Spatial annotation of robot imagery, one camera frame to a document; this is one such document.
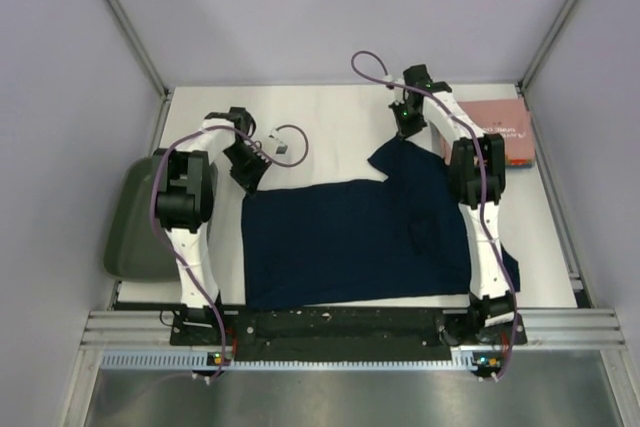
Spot light blue slotted cable duct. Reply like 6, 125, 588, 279
100, 350, 498, 373

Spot right aluminium frame post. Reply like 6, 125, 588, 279
517, 0, 582, 95

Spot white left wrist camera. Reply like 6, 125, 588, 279
263, 129, 288, 157

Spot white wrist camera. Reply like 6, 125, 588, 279
383, 74, 405, 95
263, 129, 288, 157

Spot left aluminium frame post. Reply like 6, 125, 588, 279
103, 0, 170, 99

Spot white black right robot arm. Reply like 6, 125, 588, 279
383, 64, 516, 343

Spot dark green plastic bin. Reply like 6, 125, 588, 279
102, 155, 221, 279

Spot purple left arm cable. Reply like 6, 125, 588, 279
149, 124, 310, 382

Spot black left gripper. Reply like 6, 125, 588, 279
222, 143, 272, 198

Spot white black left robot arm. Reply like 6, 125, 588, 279
149, 107, 271, 344

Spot aluminium front frame rail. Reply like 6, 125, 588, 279
81, 308, 626, 350

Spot navy blue t-shirt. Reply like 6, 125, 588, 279
239, 139, 522, 310

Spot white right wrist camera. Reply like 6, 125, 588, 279
383, 74, 405, 95

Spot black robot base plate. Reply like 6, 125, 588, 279
169, 305, 527, 363

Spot aluminium frame post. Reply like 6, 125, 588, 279
517, 0, 582, 95
103, 0, 170, 99

